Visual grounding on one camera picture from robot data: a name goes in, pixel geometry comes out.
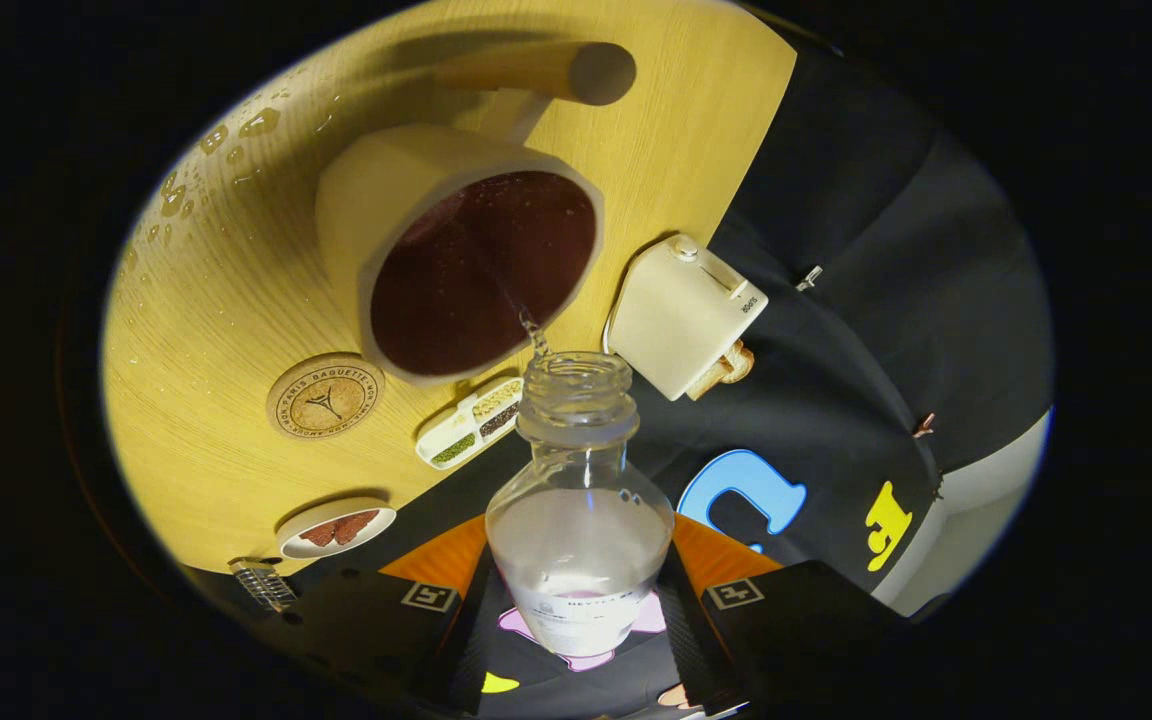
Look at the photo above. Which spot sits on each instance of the silver clip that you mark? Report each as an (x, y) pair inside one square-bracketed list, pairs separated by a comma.
[(810, 278)]

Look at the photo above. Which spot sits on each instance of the wooden table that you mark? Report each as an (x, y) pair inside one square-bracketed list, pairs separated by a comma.
[(216, 300)]

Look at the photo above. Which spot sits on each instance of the square toast slice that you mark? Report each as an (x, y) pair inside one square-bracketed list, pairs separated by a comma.
[(708, 383)]

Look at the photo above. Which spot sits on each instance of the white toaster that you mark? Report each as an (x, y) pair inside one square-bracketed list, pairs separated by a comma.
[(676, 310)]

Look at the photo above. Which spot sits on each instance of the white round plate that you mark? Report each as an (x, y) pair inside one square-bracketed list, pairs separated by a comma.
[(336, 503)]

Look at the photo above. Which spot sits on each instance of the white divided dish of beans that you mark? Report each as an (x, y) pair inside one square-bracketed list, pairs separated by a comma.
[(461, 432)]

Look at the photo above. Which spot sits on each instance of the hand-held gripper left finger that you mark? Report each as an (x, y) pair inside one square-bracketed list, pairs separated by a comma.
[(366, 630)]

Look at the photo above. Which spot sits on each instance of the pink clip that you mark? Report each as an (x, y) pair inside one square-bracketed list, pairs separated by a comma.
[(924, 425)]

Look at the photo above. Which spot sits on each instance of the rounded toast slice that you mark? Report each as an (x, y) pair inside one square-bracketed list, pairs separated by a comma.
[(739, 362)]

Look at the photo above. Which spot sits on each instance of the round wooden coaster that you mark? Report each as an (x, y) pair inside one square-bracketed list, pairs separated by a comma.
[(324, 397)]

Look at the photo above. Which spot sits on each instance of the clear glass juice bottle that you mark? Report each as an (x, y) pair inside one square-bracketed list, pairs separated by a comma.
[(581, 560)]

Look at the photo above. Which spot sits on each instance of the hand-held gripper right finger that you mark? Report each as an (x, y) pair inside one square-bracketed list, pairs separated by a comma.
[(786, 630)]

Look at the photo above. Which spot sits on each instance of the black backdrop cloth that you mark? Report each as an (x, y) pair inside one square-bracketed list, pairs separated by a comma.
[(836, 300)]

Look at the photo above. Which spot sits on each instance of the red meat slice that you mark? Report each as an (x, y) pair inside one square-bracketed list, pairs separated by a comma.
[(321, 534), (358, 524)]

